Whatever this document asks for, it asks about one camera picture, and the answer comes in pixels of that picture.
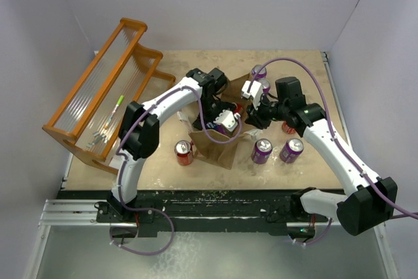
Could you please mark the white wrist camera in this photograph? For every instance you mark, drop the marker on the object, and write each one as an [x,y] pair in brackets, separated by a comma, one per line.
[227,119]
[252,91]

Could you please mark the small grey metal clips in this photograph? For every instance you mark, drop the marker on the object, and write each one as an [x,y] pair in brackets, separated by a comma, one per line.
[98,137]

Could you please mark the green marker pen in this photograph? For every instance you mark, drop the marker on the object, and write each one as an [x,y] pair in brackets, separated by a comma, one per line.
[114,110]

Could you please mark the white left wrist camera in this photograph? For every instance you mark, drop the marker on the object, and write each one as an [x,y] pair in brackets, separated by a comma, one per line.
[227,119]

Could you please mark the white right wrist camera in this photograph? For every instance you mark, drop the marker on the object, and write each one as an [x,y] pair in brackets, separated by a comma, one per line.
[252,91]

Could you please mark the purple soda can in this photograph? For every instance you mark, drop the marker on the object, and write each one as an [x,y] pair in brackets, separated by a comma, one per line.
[265,85]
[261,151]
[217,127]
[258,72]
[292,149]

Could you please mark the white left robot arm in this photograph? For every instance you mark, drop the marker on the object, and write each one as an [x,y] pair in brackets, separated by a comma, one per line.
[139,130]

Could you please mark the brown canvas tote bag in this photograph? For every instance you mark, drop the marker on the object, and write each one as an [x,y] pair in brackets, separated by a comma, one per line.
[219,149]

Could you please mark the orange wooden framed tray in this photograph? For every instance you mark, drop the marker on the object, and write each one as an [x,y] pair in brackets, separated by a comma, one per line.
[121,67]

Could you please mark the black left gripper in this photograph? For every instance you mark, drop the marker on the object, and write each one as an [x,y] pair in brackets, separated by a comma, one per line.
[198,123]

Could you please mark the aluminium front rail frame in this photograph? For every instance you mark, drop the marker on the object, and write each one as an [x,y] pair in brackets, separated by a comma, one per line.
[72,244]

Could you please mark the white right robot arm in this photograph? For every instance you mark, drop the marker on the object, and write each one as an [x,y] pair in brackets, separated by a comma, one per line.
[367,200]

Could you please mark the red cola can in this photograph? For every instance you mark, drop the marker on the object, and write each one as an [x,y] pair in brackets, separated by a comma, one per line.
[184,152]
[286,129]
[239,109]

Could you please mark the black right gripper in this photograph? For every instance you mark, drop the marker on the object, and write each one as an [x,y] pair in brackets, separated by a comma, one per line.
[256,117]

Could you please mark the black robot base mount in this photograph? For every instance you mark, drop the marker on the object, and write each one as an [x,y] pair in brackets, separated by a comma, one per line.
[271,211]

